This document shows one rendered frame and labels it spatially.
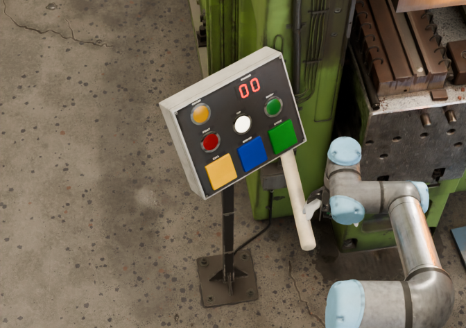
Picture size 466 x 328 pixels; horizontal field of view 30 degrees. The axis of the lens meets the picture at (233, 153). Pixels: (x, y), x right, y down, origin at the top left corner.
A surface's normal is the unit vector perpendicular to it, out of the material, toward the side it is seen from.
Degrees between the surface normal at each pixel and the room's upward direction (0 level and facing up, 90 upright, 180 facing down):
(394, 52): 0
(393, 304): 9
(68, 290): 0
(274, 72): 60
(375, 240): 89
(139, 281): 0
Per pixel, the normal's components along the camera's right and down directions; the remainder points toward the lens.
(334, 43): 0.16, 0.82
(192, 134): 0.49, 0.32
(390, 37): 0.00, -0.55
